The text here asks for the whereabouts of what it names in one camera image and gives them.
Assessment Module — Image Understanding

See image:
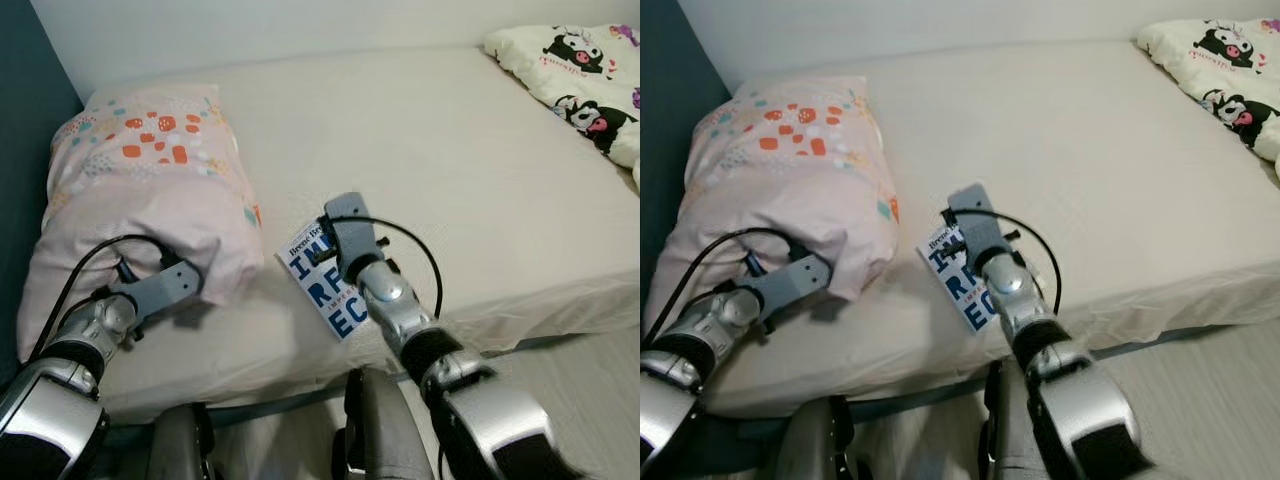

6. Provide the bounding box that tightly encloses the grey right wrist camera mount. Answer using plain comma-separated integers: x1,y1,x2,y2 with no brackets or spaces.
321,191,387,287
944,182,1017,272

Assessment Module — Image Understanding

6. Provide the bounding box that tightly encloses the white blue printed magazine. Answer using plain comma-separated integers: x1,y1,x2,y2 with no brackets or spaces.
276,214,372,342
917,221,1002,335

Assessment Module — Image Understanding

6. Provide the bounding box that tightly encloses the teal upholstered headboard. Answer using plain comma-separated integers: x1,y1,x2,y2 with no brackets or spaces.
640,0,737,333
0,0,87,363

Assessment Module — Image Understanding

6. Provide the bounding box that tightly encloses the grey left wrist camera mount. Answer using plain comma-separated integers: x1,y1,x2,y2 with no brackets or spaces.
117,261,205,322
754,249,835,322

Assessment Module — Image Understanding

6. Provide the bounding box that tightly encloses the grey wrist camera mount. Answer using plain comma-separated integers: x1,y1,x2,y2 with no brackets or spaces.
944,182,1017,272
754,249,835,322
321,191,387,287
117,261,205,322

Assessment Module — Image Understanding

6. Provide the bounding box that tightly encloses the silver right robot leg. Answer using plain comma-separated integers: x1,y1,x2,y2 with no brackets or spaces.
334,367,437,480
979,359,1052,480

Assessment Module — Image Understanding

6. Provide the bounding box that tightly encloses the beige bed mattress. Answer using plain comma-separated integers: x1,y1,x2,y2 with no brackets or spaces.
84,44,641,423
719,39,1280,418

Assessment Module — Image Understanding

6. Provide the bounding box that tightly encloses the pink patterned pillow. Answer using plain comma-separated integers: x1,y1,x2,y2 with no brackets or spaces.
644,74,902,353
14,82,267,363

